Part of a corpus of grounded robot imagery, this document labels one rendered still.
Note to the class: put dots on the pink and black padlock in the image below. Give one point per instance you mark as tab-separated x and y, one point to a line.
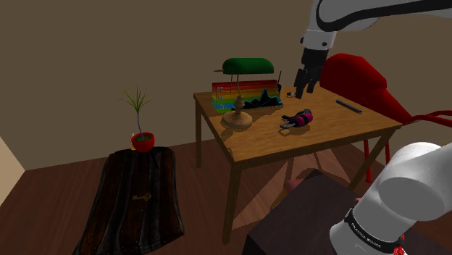
298	118

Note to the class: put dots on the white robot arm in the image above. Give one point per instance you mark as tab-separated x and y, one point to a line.
399	197

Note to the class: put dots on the plant in red pot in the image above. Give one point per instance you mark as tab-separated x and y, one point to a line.
142	140

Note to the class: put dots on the wooden table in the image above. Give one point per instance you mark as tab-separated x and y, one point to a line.
328	130

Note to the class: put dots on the small silver round object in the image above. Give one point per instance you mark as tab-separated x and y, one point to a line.
291	94

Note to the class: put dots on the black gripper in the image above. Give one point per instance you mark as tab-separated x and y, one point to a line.
312	59

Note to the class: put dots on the dark wooden chest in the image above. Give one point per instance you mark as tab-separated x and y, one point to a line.
134	205

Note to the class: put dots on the red chair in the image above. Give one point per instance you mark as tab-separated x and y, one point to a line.
356	81

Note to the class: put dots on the rainbow striped box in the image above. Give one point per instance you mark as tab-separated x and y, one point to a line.
247	92

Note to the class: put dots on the dark robot stand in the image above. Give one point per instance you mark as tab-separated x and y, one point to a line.
303	215

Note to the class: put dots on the dark flat bar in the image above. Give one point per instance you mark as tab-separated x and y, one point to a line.
349	106

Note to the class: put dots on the green shade desk lamp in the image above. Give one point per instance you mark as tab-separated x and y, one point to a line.
238	116

